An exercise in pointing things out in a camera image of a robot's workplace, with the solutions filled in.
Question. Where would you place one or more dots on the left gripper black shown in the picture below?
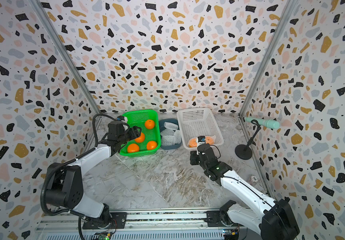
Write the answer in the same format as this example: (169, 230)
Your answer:
(135, 131)

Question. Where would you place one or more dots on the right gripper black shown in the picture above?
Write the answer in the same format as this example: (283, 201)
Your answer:
(195, 156)

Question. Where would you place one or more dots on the netted orange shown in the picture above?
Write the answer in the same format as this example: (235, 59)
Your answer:
(193, 143)
(133, 148)
(140, 139)
(210, 140)
(151, 145)

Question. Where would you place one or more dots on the white foam net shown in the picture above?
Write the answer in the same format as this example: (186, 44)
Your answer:
(171, 126)
(167, 132)
(177, 136)

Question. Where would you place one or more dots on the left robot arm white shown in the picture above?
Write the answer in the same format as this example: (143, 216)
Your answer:
(62, 190)

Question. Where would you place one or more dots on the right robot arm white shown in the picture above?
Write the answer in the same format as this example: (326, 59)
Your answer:
(256, 204)

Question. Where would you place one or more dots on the green plastic mesh basket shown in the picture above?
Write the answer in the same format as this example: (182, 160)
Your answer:
(137, 118)

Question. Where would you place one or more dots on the dark teal plastic bin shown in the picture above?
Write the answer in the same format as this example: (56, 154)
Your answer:
(161, 127)

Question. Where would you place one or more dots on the white plastic mesh basket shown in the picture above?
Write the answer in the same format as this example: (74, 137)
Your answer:
(198, 122)

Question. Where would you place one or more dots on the black microphone stand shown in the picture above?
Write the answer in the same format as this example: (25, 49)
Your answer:
(244, 152)

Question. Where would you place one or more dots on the small crumpled wrapper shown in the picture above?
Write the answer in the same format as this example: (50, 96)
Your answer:
(254, 179)

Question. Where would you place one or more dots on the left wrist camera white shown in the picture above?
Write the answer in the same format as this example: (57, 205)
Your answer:
(122, 118)

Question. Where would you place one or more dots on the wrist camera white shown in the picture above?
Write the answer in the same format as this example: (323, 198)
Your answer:
(201, 140)
(122, 118)

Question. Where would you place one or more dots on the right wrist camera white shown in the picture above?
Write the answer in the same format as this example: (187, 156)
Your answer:
(201, 140)

